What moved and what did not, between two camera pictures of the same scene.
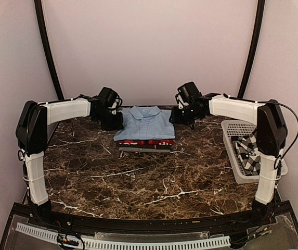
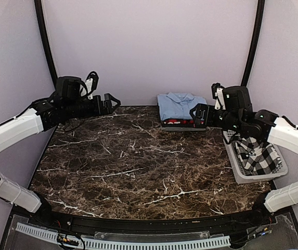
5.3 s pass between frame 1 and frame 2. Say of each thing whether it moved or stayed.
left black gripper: moved
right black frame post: stayed
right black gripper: moved
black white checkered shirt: stayed
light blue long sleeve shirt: moved
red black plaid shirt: moved
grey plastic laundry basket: stayed
